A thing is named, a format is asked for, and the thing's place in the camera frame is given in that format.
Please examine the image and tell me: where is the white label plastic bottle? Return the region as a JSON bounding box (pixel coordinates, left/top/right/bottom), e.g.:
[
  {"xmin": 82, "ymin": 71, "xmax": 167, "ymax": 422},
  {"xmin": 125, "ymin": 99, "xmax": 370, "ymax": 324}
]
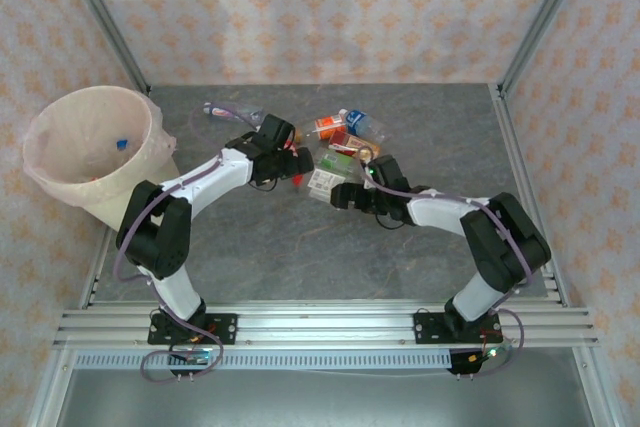
[{"xmin": 305, "ymin": 168, "xmax": 351, "ymax": 201}]

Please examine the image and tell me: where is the green label plastic bottle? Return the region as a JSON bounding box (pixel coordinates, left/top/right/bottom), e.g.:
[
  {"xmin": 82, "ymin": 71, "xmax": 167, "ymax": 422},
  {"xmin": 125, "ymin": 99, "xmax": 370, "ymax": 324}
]
[{"xmin": 315, "ymin": 148, "xmax": 369, "ymax": 176}]

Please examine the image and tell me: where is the orange label brown cap bottle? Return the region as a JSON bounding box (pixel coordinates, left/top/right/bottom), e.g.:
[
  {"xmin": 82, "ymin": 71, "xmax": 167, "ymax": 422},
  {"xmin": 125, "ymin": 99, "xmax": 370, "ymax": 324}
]
[{"xmin": 294, "ymin": 115, "xmax": 347, "ymax": 143}]

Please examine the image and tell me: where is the blue label white cap bottle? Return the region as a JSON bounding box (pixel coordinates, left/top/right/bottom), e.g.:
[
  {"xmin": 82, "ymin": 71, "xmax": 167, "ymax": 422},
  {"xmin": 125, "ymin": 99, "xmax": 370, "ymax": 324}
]
[{"xmin": 338, "ymin": 107, "xmax": 387, "ymax": 142}]

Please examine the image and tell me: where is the beige plastic bin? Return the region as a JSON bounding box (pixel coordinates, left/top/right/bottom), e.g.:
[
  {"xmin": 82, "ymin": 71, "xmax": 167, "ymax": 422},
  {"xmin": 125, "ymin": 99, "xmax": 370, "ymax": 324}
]
[{"xmin": 22, "ymin": 85, "xmax": 187, "ymax": 233}]

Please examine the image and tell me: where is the pink translucent bin liner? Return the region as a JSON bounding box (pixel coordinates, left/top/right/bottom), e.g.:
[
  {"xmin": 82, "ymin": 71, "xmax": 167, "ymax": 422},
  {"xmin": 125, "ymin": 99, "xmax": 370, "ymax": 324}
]
[{"xmin": 22, "ymin": 85, "xmax": 180, "ymax": 208}]

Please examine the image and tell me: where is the purple label plastic bottle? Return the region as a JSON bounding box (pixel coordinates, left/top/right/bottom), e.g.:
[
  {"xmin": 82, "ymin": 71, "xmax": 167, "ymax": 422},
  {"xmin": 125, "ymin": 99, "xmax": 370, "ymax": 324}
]
[{"xmin": 202, "ymin": 101, "xmax": 265, "ymax": 125}]

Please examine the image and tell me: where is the green right circuit board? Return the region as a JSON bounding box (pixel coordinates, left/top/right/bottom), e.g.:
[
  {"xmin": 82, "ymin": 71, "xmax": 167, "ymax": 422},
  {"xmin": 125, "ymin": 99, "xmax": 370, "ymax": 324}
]
[{"xmin": 469, "ymin": 344, "xmax": 514, "ymax": 363}]

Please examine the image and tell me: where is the green circuit board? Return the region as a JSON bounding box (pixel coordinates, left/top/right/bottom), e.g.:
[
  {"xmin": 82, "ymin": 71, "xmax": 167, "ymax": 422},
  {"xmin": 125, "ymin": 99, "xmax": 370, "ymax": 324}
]
[
  {"xmin": 169, "ymin": 345, "xmax": 211, "ymax": 366},
  {"xmin": 469, "ymin": 344, "xmax": 514, "ymax": 363}
]

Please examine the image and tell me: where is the grey metal lower shelf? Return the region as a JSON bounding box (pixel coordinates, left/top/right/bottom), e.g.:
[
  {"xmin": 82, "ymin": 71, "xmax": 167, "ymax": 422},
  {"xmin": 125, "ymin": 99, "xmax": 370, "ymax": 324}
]
[{"xmin": 54, "ymin": 369, "xmax": 596, "ymax": 427}]

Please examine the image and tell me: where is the green left circuit board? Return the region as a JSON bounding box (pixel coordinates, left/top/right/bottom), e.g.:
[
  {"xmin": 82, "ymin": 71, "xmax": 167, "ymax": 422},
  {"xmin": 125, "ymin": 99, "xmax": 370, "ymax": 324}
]
[{"xmin": 169, "ymin": 345, "xmax": 211, "ymax": 366}]

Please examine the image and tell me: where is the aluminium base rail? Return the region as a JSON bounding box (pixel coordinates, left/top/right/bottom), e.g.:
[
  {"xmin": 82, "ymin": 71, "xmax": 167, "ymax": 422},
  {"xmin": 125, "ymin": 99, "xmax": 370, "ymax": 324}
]
[{"xmin": 52, "ymin": 300, "xmax": 601, "ymax": 349}]

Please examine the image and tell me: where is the aluminium side rail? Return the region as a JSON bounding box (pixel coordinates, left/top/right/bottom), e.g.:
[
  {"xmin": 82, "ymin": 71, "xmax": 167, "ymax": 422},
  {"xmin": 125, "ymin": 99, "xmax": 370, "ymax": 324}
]
[
  {"xmin": 79, "ymin": 224, "xmax": 119, "ymax": 308},
  {"xmin": 492, "ymin": 82, "xmax": 570, "ymax": 307}
]

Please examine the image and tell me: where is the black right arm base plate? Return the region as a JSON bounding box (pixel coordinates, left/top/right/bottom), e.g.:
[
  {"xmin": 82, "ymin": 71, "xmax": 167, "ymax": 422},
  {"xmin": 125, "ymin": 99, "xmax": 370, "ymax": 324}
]
[{"xmin": 413, "ymin": 311, "xmax": 501, "ymax": 347}]

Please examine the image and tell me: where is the slotted grey cable duct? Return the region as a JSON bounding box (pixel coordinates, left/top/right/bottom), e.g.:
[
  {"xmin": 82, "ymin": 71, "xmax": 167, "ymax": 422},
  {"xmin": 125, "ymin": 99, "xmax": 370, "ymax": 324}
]
[{"xmin": 74, "ymin": 350, "xmax": 454, "ymax": 371}]

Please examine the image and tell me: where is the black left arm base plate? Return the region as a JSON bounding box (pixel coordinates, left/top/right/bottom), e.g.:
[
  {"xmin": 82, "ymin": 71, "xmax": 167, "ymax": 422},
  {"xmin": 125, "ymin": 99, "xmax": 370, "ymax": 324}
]
[{"xmin": 147, "ymin": 313, "xmax": 239, "ymax": 347}]

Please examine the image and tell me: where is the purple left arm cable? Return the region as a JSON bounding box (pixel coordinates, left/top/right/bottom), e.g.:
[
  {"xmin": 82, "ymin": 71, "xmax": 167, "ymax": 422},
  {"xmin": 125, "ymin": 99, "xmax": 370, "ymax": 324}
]
[{"xmin": 113, "ymin": 104, "xmax": 266, "ymax": 384}]

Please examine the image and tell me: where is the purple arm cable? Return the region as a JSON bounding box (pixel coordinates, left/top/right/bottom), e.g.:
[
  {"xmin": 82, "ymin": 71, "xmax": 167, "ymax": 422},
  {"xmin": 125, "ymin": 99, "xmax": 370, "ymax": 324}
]
[
  {"xmin": 360, "ymin": 156, "xmax": 546, "ymax": 378},
  {"xmin": 113, "ymin": 104, "xmax": 266, "ymax": 384}
]

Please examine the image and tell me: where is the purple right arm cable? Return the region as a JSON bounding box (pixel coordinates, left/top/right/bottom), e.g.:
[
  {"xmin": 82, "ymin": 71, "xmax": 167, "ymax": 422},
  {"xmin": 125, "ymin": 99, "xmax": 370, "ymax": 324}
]
[{"xmin": 360, "ymin": 156, "xmax": 546, "ymax": 378}]

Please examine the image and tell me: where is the aluminium frame post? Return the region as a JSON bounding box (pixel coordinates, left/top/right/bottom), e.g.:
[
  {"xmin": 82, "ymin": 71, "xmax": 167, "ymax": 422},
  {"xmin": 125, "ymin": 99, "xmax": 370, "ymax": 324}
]
[
  {"xmin": 498, "ymin": 0, "xmax": 597, "ymax": 98},
  {"xmin": 53, "ymin": 0, "xmax": 152, "ymax": 97}
]

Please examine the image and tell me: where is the aluminium frame leg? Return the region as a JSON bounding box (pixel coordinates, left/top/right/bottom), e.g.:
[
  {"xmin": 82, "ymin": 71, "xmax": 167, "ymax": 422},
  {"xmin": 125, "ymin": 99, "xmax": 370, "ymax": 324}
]
[
  {"xmin": 572, "ymin": 346, "xmax": 621, "ymax": 427},
  {"xmin": 27, "ymin": 346, "xmax": 76, "ymax": 427}
]

